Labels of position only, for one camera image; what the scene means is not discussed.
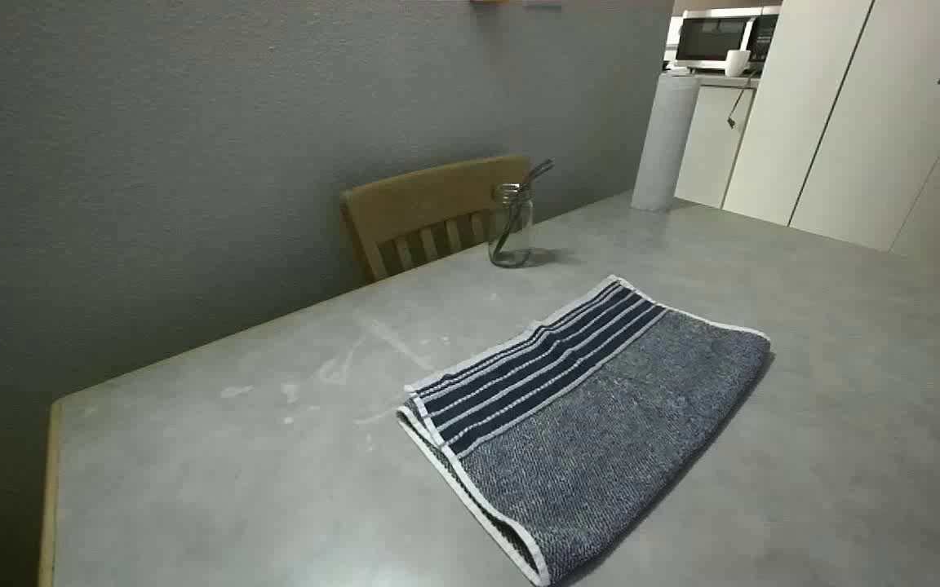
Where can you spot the dark blue striped towel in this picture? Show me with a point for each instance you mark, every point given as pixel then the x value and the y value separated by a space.
pixel 600 410

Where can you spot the glass jar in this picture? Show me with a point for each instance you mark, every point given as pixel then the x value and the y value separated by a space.
pixel 511 225

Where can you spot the wooden chair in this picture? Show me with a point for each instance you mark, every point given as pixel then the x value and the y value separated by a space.
pixel 425 198

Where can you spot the metal utensil in jar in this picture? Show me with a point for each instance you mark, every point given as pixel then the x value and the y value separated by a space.
pixel 539 173

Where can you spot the low white counter cabinet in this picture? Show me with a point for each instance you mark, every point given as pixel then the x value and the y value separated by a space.
pixel 708 140

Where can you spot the microwave oven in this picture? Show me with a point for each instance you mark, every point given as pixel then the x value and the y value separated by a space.
pixel 708 38

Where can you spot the white cup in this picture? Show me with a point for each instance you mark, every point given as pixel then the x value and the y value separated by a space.
pixel 736 63

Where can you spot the tall white cabinet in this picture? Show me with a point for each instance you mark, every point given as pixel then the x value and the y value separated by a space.
pixel 873 130

